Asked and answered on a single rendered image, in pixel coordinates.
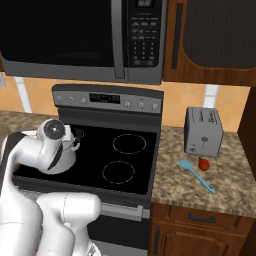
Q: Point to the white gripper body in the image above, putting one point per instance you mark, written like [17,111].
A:
[71,145]

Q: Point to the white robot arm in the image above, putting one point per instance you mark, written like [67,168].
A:
[20,213]

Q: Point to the blue spatula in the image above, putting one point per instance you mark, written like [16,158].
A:
[196,175]

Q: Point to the red tomato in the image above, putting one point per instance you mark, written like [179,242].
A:
[204,164]

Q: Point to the grey stove knob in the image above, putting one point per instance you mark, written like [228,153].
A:
[83,100]
[141,105]
[127,103]
[59,98]
[70,99]
[154,106]

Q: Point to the black and steel stove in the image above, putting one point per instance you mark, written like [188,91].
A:
[133,166]

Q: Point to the black oven door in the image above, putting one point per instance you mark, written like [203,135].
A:
[120,231]

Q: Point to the black and grey microwave oven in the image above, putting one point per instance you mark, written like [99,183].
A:
[60,33]

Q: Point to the brown drawer front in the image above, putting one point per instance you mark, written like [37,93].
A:
[173,213]

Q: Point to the silver toaster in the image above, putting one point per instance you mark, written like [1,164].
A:
[203,133]

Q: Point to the brown base cupboard door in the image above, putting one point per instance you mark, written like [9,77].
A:
[193,243]

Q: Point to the dark brown side panel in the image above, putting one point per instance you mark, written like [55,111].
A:
[248,126]

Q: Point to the white wall outlet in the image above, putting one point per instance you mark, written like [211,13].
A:
[2,80]

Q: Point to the brown wall cupboard door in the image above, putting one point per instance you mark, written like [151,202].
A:
[216,33]

